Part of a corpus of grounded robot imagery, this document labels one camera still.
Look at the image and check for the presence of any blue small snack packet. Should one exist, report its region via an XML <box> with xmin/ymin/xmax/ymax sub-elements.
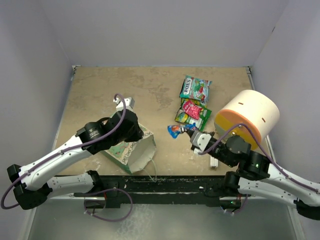
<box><xmin>167</xmin><ymin>123</ymin><xmax>197</xmax><ymax>139</ymax></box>

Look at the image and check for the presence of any red snack packet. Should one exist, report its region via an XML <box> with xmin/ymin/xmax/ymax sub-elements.
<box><xmin>182</xmin><ymin>101</ymin><xmax>204</xmax><ymax>120</ymax></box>

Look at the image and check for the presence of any green patterned paper bag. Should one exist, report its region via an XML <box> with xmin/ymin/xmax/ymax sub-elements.
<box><xmin>101</xmin><ymin>124</ymin><xmax>157</xmax><ymax>175</ymax></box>

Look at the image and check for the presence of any teal pink snack packet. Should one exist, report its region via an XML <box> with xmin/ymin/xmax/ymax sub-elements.
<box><xmin>179</xmin><ymin>75</ymin><xmax>212</xmax><ymax>102</ymax></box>

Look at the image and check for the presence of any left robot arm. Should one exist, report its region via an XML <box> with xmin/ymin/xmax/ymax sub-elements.
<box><xmin>7</xmin><ymin>110</ymin><xmax>144</xmax><ymax>210</ymax></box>

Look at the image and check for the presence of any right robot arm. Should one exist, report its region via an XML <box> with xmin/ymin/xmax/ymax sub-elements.
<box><xmin>187</xmin><ymin>129</ymin><xmax>320</xmax><ymax>220</ymax></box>

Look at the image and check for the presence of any small white plastic clip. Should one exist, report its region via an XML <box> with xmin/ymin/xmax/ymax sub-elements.
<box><xmin>210</xmin><ymin>156</ymin><xmax>219</xmax><ymax>169</ymax></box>

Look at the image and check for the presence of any large cream cylinder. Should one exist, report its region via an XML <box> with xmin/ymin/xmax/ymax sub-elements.
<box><xmin>214</xmin><ymin>89</ymin><xmax>280</xmax><ymax>143</ymax></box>

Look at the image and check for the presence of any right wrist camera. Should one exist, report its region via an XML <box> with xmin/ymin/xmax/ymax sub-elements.
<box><xmin>190</xmin><ymin>130</ymin><xmax>212</xmax><ymax>155</ymax></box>

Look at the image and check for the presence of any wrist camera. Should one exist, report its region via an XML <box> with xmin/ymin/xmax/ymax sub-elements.
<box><xmin>190</xmin><ymin>130</ymin><xmax>212</xmax><ymax>155</ymax></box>
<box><xmin>113</xmin><ymin>97</ymin><xmax>135</xmax><ymax>112</ymax></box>

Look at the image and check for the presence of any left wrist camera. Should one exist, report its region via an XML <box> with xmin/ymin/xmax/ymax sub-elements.
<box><xmin>113</xmin><ymin>97</ymin><xmax>135</xmax><ymax>112</ymax></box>

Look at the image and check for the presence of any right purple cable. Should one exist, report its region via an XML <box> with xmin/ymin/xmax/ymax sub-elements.
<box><xmin>198</xmin><ymin>122</ymin><xmax>320</xmax><ymax>216</ymax></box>

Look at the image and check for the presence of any purple cable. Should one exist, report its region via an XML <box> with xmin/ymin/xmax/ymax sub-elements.
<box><xmin>0</xmin><ymin>93</ymin><xmax>127</xmax><ymax>210</ymax></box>
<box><xmin>198</xmin><ymin>122</ymin><xmax>320</xmax><ymax>216</ymax></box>

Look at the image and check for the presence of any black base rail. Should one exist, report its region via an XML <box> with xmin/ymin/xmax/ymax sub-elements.
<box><xmin>64</xmin><ymin>174</ymin><xmax>253</xmax><ymax>210</ymax></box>

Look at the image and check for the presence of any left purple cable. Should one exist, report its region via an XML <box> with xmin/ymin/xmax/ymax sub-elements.
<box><xmin>0</xmin><ymin>93</ymin><xmax>127</xmax><ymax>210</ymax></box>

